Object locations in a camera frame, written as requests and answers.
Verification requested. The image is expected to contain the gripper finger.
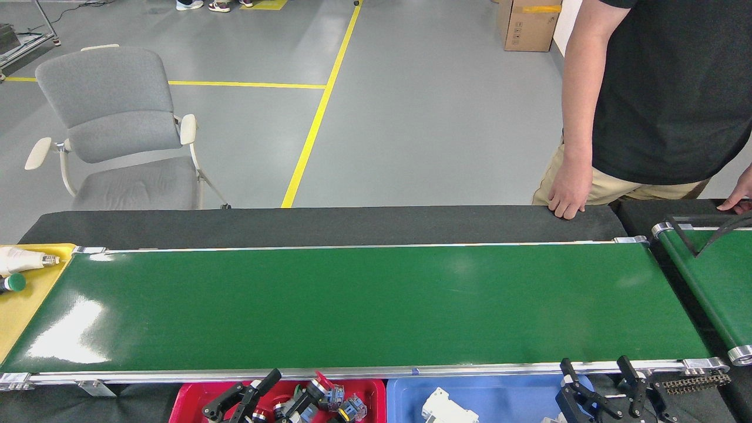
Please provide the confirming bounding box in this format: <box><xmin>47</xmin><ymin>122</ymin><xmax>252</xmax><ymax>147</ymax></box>
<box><xmin>202</xmin><ymin>368</ymin><xmax>283</xmax><ymax>423</ymax></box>
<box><xmin>271</xmin><ymin>379</ymin><xmax>325</xmax><ymax>423</ymax></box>

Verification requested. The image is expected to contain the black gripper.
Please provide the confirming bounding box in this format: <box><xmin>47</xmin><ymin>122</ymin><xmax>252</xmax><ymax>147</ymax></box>
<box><xmin>555</xmin><ymin>354</ymin><xmax>666</xmax><ymax>423</ymax></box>

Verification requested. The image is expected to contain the white circuit breaker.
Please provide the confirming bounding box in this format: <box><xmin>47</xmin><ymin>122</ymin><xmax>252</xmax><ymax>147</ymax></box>
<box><xmin>421</xmin><ymin>387</ymin><xmax>480</xmax><ymax>423</ymax></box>

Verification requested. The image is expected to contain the red plastic tray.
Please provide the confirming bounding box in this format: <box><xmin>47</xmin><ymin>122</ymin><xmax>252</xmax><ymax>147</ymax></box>
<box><xmin>169</xmin><ymin>379</ymin><xmax>387</xmax><ymax>423</ymax></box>

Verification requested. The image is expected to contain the blue plastic tray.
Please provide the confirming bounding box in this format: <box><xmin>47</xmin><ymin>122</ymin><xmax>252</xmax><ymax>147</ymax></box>
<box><xmin>387</xmin><ymin>376</ymin><xmax>594</xmax><ymax>423</ymax></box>

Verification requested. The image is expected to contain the green conveyor belt, long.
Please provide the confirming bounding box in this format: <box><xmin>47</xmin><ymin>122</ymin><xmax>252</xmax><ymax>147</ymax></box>
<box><xmin>0</xmin><ymin>237</ymin><xmax>731</xmax><ymax>391</ymax></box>

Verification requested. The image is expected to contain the green conveyor belt, short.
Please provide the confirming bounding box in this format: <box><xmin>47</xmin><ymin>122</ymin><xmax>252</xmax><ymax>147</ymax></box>
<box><xmin>652</xmin><ymin>222</ymin><xmax>752</xmax><ymax>366</ymax></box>

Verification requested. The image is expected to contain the yellow plastic tray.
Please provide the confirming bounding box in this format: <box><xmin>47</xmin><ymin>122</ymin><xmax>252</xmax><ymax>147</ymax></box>
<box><xmin>0</xmin><ymin>243</ymin><xmax>78</xmax><ymax>365</ymax></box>

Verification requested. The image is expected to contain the person's right hand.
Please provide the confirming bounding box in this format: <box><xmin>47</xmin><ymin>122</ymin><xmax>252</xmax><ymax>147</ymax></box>
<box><xmin>548</xmin><ymin>157</ymin><xmax>593</xmax><ymax>220</ymax></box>

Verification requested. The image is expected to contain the person's left hand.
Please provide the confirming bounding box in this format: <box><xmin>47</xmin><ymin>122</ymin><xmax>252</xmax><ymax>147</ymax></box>
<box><xmin>717</xmin><ymin>164</ymin><xmax>752</xmax><ymax>214</ymax></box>

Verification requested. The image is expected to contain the white light bulb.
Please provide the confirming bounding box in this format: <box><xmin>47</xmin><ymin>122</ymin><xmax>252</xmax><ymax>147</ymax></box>
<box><xmin>0</xmin><ymin>246</ymin><xmax>61</xmax><ymax>278</ymax></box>

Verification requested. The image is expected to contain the person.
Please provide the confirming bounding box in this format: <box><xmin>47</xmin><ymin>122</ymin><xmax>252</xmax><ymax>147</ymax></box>
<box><xmin>532</xmin><ymin>0</ymin><xmax>752</xmax><ymax>220</ymax></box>

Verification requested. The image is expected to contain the grey office chair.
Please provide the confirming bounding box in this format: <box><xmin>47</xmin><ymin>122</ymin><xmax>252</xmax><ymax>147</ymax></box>
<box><xmin>25</xmin><ymin>44</ymin><xmax>231</xmax><ymax>211</ymax></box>

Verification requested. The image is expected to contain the cardboard box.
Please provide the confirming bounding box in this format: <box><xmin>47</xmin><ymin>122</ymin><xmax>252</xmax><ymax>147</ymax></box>
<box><xmin>498</xmin><ymin>0</ymin><xmax>563</xmax><ymax>52</ymax></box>

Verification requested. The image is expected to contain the black conveyor guide frame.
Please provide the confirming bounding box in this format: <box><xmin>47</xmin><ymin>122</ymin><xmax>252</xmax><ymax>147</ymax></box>
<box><xmin>670</xmin><ymin>213</ymin><xmax>752</xmax><ymax>259</ymax></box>

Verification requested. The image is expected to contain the metal frame rack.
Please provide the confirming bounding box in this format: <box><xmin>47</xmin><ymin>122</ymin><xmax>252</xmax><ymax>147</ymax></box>
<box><xmin>0</xmin><ymin>0</ymin><xmax>61</xmax><ymax>80</ymax></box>

